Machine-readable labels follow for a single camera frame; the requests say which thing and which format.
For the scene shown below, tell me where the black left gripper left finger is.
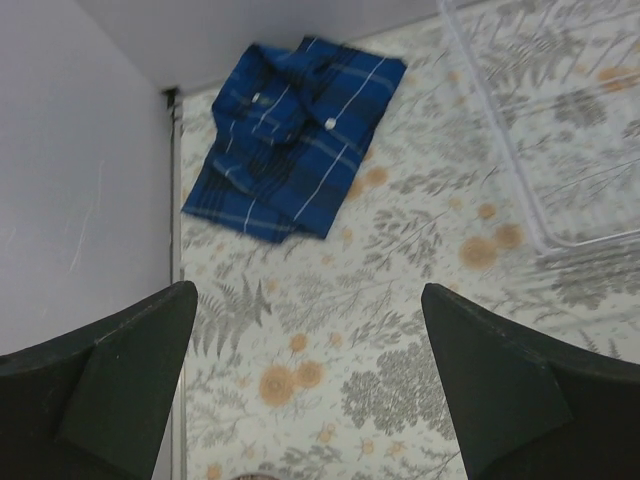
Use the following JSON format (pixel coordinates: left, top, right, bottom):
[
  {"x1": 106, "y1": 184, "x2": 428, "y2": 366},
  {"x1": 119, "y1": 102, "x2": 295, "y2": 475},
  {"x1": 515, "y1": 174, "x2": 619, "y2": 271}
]
[{"x1": 1, "y1": 281, "x2": 198, "y2": 479}]

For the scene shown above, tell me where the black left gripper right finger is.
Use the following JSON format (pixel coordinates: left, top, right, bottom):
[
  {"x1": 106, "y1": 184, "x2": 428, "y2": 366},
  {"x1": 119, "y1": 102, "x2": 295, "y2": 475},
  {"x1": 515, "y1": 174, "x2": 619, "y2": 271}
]
[{"x1": 421, "y1": 283, "x2": 639, "y2": 479}]

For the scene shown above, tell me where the white wire dish rack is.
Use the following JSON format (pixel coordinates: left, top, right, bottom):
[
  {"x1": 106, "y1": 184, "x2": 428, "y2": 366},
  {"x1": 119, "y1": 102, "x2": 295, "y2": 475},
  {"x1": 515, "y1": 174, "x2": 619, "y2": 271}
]
[{"x1": 439, "y1": 1, "x2": 639, "y2": 257}]

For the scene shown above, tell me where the floral patterned table mat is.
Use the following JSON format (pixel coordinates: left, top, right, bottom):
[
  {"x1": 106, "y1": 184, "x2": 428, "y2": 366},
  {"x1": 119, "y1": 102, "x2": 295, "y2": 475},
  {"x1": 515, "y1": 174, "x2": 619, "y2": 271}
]
[{"x1": 178, "y1": 20, "x2": 639, "y2": 479}]

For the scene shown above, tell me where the blue plaid shirt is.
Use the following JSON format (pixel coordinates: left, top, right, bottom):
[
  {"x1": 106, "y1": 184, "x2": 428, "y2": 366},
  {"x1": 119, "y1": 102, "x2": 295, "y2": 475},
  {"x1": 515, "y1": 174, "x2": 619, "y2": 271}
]
[{"x1": 182, "y1": 36, "x2": 406, "y2": 243}]

